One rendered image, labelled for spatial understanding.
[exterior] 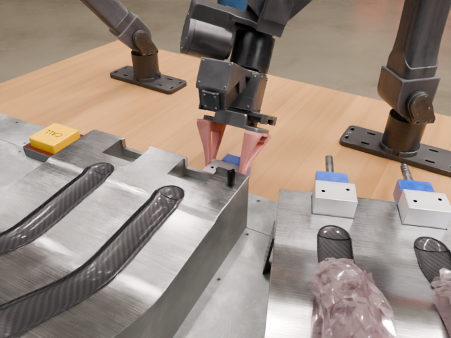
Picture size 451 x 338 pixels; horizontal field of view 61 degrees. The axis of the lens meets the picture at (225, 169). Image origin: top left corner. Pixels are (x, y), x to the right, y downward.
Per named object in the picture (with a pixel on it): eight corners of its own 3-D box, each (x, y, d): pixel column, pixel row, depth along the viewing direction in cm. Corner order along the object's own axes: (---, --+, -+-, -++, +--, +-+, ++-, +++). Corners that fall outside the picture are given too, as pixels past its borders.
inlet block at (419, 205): (381, 178, 59) (390, 147, 56) (415, 181, 58) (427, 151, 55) (396, 239, 48) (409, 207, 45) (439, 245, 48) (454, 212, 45)
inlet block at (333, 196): (309, 170, 60) (314, 141, 57) (342, 174, 60) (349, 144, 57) (309, 229, 50) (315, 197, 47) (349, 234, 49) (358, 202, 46)
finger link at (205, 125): (229, 180, 54) (244, 114, 52) (185, 167, 56) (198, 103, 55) (245, 176, 60) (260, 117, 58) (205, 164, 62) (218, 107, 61)
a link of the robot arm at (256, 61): (225, 70, 51) (236, 17, 50) (215, 71, 57) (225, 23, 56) (271, 82, 53) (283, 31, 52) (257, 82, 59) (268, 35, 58)
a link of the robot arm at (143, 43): (133, 32, 83) (156, 28, 86) (118, 23, 89) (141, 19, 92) (137, 60, 87) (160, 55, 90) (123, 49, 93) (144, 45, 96)
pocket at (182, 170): (187, 178, 55) (185, 156, 53) (220, 188, 53) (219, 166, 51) (169, 196, 51) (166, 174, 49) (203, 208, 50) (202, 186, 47)
